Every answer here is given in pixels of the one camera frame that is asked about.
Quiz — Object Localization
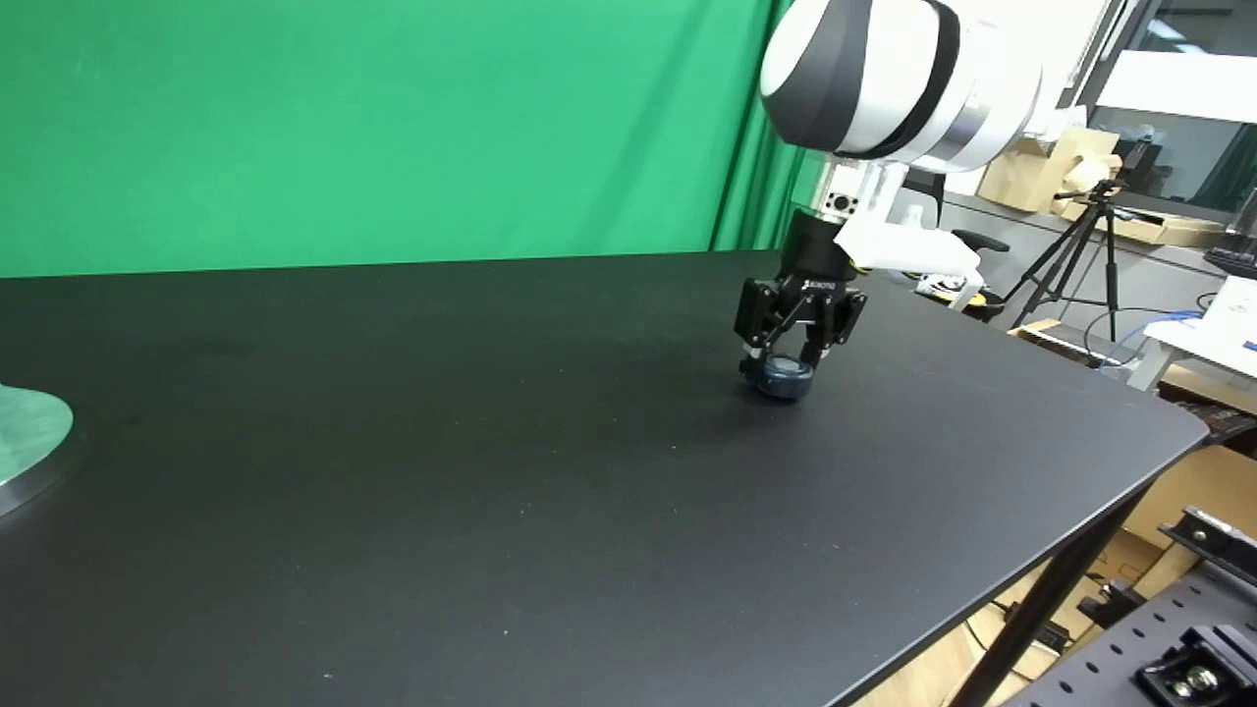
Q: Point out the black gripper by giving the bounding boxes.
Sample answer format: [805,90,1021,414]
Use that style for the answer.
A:
[731,264,871,375]

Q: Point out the black measuring tape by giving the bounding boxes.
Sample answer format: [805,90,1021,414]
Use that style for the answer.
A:
[740,348,826,408]

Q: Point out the white flat cover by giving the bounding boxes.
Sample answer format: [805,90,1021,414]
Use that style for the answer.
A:
[837,211,989,287]

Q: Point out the brown cardboard box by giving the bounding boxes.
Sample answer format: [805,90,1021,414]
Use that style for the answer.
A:
[974,121,1126,219]

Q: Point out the black table leg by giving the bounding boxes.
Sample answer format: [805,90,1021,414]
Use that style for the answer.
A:
[943,480,1156,707]

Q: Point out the white paper sheet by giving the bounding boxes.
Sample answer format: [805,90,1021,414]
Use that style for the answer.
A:
[1138,269,1257,384]

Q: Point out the black perforated breadboard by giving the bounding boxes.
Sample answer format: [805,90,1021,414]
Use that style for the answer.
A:
[1007,568,1257,707]

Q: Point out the green curtain backdrop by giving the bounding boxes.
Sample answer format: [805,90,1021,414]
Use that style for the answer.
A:
[0,0,832,281]

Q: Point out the black camera tripod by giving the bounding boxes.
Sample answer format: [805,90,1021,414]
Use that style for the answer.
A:
[997,177,1130,346]

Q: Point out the black bracket with screws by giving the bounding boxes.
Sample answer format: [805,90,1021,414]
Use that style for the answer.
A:
[1130,623,1257,707]

